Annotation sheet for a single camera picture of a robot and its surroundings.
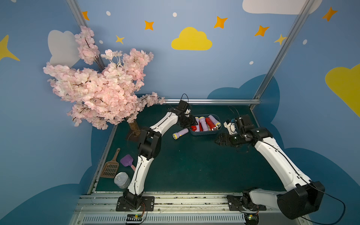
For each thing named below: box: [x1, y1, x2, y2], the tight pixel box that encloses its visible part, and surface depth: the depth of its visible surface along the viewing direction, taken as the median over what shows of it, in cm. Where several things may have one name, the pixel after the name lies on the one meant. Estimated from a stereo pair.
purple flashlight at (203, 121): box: [198, 116, 209, 132], surface depth 105 cm
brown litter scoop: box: [99, 148, 121, 179], surface depth 88 cm
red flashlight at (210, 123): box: [205, 116, 218, 131], surface depth 104 cm
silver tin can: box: [113, 171, 132, 189], surface depth 78 cm
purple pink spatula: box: [120, 154, 136, 172], surface depth 92 cm
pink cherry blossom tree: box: [43, 26, 165, 137], surface depth 63 cm
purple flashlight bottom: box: [208, 114, 222, 128], surface depth 106 cm
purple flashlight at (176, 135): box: [172, 127, 189, 140], surface depth 103 cm
